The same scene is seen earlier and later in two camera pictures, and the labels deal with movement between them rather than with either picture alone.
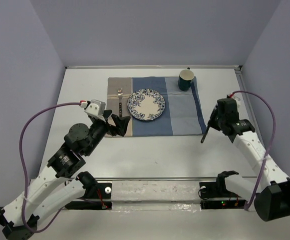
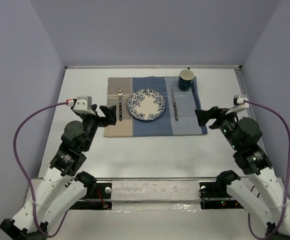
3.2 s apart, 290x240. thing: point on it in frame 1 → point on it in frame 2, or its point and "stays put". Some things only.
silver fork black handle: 120,93 stays put
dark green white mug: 185,77 stays put
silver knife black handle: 205,133 → 172,99
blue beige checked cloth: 183,114 stays put
